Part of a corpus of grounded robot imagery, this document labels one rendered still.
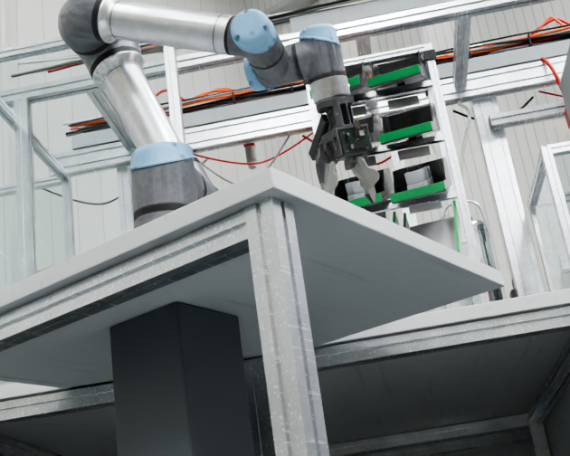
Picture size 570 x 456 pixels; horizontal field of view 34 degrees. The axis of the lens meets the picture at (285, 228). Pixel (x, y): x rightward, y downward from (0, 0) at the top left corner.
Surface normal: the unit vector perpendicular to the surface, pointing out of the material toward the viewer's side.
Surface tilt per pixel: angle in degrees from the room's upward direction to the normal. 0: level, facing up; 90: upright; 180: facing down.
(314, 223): 180
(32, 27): 90
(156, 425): 90
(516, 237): 90
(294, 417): 90
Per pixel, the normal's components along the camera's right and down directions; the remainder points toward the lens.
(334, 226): 0.13, 0.92
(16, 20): 0.79, -0.32
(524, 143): -0.59, -0.22
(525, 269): -0.15, -0.35
